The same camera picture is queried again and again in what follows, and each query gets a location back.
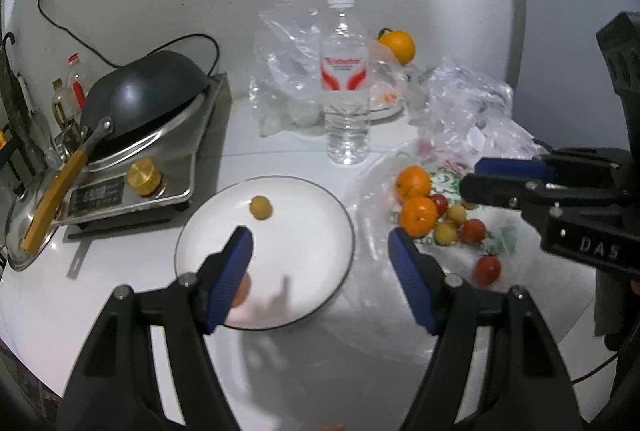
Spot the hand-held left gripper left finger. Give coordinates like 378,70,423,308
55,225,256,431

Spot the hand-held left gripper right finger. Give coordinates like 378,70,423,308
387,226,588,431

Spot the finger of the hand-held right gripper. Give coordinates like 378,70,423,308
460,173,628,219
474,147,631,184

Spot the tangerine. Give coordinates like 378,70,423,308
401,196,439,237
231,272,252,309
395,165,432,202

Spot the clear plastic bag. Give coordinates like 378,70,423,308
248,0,416,139
345,138,526,312
415,56,551,162

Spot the white round plate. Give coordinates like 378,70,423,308
174,176,356,331

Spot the crumpled clear plastic bag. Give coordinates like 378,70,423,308
415,56,551,162

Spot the steel induction cooker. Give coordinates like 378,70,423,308
60,73,226,242

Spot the gold round knob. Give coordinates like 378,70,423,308
126,158,164,196

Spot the white dish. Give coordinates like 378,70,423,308
369,81,407,122

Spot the clear water bottle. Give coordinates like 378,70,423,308
319,0,372,166

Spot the orange with green leaf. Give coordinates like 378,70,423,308
376,27,417,66

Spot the glass pot lid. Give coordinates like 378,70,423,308
5,171,88,272

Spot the dark oil bottle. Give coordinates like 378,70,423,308
50,80,83,132

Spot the red cap bottle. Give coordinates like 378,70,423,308
65,52,88,112

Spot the black wok with wooden handle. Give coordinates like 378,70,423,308
20,50,211,257

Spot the black wire rack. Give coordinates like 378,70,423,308
0,121,41,196

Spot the black power cable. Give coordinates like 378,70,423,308
35,0,222,76

